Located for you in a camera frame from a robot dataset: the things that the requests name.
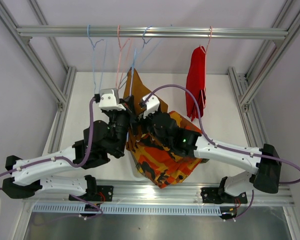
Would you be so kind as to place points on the white plastic basket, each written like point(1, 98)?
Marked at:
point(136, 175)

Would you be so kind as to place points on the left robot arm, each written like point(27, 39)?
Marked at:
point(31, 176)

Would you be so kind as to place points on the pink hanger of red trousers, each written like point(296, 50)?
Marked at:
point(206, 62)

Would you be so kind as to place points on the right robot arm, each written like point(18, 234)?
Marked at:
point(261, 166)

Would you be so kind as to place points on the red trousers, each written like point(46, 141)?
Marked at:
point(196, 77)

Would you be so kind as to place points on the orange brown camouflage trousers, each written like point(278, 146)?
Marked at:
point(174, 165)

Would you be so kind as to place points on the slotted cable duct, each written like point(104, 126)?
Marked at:
point(128, 209)

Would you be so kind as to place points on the aluminium frame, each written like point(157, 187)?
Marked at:
point(274, 34)

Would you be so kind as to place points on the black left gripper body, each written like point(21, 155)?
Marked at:
point(119, 122)

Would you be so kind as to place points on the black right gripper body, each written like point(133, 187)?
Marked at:
point(146, 125)

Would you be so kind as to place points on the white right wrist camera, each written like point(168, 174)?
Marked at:
point(150, 104)

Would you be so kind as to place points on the blue hanger of brown trousers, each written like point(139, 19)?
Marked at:
point(132, 71)

